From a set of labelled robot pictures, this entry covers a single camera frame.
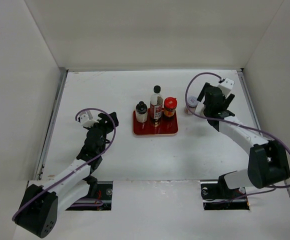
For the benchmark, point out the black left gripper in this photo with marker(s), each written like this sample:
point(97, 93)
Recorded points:
point(105, 122)

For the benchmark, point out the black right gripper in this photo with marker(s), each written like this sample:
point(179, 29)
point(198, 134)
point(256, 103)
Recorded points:
point(227, 101)

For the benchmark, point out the white lid spice jar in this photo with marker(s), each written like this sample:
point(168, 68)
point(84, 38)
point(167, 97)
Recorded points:
point(192, 105)

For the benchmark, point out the red lid white jar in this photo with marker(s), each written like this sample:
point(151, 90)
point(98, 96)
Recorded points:
point(170, 105)

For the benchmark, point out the black cap clear bottle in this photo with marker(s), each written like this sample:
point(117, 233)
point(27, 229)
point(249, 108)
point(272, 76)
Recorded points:
point(141, 112)

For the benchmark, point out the dark red sauce bottle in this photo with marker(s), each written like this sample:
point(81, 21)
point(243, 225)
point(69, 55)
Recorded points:
point(156, 105)

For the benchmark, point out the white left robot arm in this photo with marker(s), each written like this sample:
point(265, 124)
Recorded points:
point(41, 204)

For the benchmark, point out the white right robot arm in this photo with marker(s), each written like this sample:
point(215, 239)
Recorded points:
point(267, 159)

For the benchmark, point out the red lacquer tray gold rim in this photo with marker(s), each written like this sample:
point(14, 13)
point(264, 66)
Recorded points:
point(166, 127)

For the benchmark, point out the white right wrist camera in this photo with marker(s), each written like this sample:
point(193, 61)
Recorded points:
point(226, 85)

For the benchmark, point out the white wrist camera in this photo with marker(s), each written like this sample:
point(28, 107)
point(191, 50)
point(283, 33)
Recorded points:
point(226, 85)
point(86, 119)

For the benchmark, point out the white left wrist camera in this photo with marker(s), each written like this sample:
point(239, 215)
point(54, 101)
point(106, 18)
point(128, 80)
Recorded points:
point(86, 119)

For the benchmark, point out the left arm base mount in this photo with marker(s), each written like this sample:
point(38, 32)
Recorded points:
point(98, 198)

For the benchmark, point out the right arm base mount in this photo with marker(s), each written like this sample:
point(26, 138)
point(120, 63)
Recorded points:
point(218, 197)

